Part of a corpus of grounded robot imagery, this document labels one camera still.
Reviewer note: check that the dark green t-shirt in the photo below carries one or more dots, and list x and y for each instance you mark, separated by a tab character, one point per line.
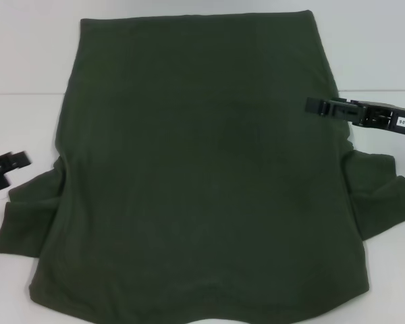
195	168

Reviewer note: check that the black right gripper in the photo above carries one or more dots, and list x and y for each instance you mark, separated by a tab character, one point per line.
388	116

